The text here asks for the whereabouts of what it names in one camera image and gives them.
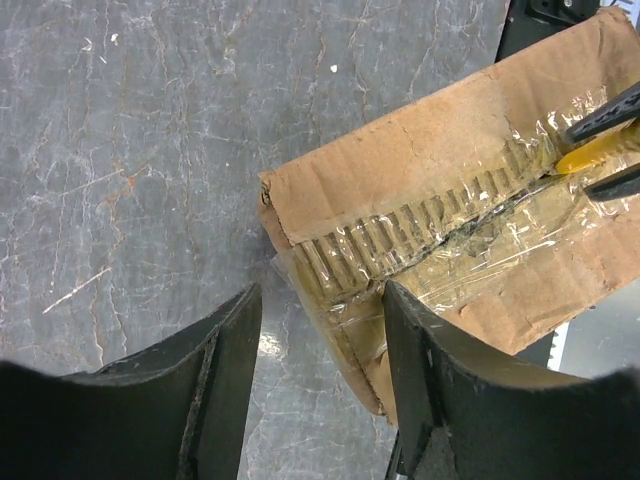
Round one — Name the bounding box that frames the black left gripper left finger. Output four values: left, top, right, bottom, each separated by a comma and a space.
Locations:
1, 284, 262, 479

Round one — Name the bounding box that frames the yellow utility knife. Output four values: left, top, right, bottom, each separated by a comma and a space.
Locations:
555, 132, 639, 175

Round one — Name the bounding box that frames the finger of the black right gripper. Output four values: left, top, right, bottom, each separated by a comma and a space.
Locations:
562, 82, 640, 144
584, 164, 640, 202

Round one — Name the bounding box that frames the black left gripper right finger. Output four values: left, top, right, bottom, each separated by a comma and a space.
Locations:
383, 281, 639, 479

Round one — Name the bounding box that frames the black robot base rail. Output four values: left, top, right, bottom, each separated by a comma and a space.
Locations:
495, 0, 617, 63

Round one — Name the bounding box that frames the brown cardboard express box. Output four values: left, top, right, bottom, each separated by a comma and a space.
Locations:
259, 7, 639, 423

